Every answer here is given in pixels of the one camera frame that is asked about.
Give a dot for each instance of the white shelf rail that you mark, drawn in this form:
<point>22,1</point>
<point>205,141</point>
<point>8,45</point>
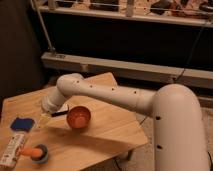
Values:
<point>140,71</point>

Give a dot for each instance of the metal pole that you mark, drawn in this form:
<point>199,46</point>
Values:
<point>50,46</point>

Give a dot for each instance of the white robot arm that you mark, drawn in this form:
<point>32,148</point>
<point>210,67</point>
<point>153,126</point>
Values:
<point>179,133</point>

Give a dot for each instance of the orange ceramic bowl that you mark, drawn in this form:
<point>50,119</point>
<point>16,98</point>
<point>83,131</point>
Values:
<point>78,117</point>

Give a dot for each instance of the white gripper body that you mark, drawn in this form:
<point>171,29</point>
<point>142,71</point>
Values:
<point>52,104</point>

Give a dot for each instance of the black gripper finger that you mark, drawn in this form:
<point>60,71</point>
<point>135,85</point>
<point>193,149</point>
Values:
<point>62,111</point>

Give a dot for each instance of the orange pepper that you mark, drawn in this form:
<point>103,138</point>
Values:
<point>31,152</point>

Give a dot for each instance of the blue cloth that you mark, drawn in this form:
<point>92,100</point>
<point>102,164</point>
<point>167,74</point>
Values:
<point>22,124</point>

